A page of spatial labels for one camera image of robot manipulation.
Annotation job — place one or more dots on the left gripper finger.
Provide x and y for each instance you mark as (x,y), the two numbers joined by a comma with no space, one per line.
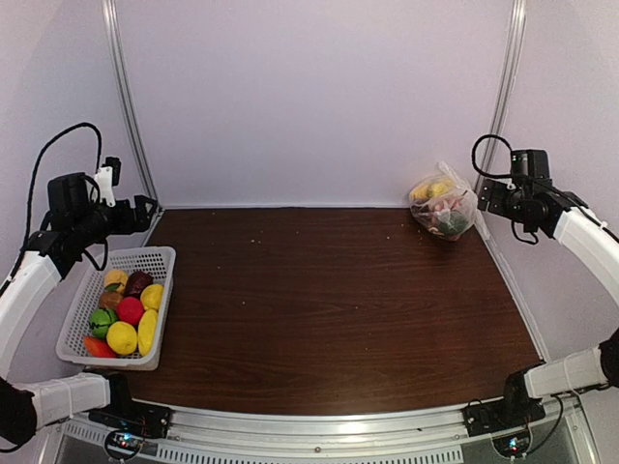
(143,222)
(145,206)

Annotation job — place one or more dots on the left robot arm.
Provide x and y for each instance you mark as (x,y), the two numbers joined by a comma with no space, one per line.
(45,259)

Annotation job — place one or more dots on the yellow fruit in bag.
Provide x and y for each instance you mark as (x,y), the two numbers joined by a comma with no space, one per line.
(431,188)

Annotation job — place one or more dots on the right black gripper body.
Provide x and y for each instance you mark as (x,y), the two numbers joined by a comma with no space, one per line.
(514,208)

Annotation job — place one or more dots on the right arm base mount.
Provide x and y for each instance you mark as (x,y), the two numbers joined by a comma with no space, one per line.
(513,410)

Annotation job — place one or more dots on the yellow fruit back right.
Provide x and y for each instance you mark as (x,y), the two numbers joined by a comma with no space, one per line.
(151,297)

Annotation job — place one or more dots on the aluminium front rail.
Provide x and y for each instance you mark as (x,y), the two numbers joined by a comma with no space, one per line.
(438,435)

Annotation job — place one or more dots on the yellow fruit front centre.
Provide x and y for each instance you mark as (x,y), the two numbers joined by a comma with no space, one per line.
(121,338)

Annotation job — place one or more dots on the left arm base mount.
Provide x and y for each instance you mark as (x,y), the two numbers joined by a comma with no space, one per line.
(143,419)

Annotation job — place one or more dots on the clear plastic bag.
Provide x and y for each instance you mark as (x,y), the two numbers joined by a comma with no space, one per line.
(453,227)

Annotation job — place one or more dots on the red fruit in bag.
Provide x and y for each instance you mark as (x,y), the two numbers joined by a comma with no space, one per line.
(446,204)

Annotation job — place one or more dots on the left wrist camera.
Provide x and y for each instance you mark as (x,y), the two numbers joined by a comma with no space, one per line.
(107,177)

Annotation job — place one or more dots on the yellow fruit with leaf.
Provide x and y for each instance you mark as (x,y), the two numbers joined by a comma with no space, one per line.
(115,281)

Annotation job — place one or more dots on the brown fruit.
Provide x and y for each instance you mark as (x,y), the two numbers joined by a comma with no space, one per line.
(110,300)

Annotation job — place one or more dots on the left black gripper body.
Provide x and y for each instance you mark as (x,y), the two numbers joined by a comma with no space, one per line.
(91,228)

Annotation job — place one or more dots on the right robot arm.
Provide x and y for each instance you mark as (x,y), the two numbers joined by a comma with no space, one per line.
(560,262)

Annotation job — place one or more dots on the orange red fruit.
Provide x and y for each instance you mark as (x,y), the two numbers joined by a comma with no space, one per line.
(97,348)

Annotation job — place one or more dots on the white plastic basket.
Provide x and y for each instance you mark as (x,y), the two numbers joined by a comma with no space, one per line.
(157,261)

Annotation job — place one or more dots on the dark purple fruit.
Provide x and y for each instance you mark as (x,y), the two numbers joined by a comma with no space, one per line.
(137,282)

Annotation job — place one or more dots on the green round fruit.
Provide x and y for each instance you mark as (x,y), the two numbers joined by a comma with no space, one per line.
(101,320)

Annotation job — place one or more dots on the red round fruit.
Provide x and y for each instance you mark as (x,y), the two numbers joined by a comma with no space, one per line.
(130,311)

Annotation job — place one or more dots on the yellow fruit front right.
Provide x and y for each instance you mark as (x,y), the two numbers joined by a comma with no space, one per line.
(146,331)

